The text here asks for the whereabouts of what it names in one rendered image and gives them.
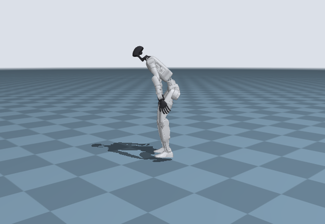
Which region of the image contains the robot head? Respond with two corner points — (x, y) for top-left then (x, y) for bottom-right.
(133, 46), (150, 61)

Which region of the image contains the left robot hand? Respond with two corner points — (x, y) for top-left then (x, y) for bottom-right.
(158, 95), (171, 114)

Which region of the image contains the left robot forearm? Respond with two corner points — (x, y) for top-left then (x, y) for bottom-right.
(152, 76), (163, 100)

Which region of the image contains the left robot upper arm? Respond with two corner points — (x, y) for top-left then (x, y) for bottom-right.
(147, 58), (160, 81)

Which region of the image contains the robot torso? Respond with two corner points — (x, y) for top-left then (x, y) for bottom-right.
(146, 56), (180, 92)

